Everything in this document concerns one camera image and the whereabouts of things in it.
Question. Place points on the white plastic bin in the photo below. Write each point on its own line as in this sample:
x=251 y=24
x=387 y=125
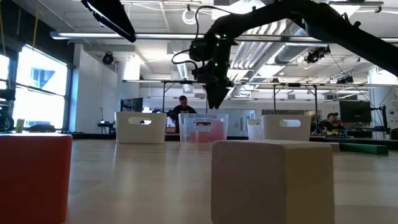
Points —
x=140 y=133
x=298 y=130

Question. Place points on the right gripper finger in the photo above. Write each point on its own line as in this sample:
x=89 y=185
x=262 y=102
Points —
x=217 y=96

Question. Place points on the small natural wooden block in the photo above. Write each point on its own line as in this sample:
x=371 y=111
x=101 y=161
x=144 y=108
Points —
x=335 y=147

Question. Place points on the black aluminium table frame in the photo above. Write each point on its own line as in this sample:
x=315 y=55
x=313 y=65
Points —
x=93 y=136

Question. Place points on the black background stand frame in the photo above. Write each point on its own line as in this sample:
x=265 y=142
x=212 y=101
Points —
x=316 y=105
x=163 y=96

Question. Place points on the green wooden block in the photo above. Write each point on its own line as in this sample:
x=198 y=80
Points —
x=363 y=148

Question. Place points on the natural wooden cube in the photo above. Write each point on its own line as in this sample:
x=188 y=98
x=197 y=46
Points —
x=270 y=183

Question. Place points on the person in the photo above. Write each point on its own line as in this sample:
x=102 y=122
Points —
x=331 y=119
x=183 y=110

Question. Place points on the black computer monitor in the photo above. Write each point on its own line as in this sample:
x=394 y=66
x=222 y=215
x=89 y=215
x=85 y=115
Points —
x=132 y=105
x=354 y=111

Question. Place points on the black background equipment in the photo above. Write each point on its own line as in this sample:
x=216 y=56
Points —
x=6 y=121

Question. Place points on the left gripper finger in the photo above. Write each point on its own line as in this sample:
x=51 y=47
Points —
x=115 y=18

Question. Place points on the overhead light bar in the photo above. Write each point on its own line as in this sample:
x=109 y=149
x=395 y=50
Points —
x=77 y=35

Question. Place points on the green cup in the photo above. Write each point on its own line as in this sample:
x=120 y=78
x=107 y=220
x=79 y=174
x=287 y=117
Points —
x=19 y=125

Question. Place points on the clear plastic bin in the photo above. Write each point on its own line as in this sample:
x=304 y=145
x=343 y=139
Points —
x=186 y=124

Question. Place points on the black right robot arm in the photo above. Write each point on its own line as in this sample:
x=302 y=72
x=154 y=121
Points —
x=311 y=18

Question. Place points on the black ceiling spotlight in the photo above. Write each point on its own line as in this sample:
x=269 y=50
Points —
x=108 y=58
x=317 y=54

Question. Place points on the silver ventilation duct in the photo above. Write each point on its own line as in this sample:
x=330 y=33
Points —
x=289 y=53

